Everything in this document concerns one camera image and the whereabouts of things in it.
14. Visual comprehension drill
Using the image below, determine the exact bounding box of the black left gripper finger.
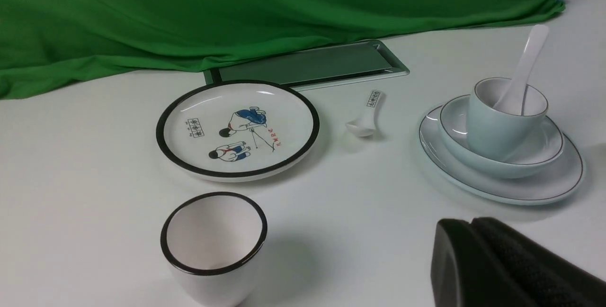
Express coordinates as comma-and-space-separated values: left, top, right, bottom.
430, 217, 606, 307

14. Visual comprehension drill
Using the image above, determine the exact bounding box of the pale blue ceramic cup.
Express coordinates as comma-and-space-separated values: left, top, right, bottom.
467, 77, 548, 162

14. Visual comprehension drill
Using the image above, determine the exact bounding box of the pale blue thin-rimmed bowl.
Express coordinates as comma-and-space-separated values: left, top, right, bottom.
438, 95, 564, 179

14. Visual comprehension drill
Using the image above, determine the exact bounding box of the plain white ceramic spoon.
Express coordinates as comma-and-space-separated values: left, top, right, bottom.
493, 25, 550, 116

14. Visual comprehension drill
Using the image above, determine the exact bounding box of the pale blue plate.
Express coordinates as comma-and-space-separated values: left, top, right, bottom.
415, 105, 588, 206

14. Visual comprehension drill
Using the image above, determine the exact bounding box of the small printed white spoon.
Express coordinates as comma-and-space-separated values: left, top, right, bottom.
346, 90, 383, 138

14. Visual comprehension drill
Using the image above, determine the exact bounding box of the black-rimmed white cup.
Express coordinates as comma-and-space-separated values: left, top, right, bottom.
160, 192, 268, 307

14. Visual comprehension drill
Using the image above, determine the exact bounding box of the black-rimmed illustrated plate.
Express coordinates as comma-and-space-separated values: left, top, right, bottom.
155, 81, 321, 182

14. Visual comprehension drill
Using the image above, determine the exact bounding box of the green backdrop cloth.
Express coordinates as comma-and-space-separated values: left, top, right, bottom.
0, 0, 566, 99

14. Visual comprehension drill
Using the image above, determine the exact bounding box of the metal table cable hatch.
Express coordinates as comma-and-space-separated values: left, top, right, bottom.
203, 40, 410, 91

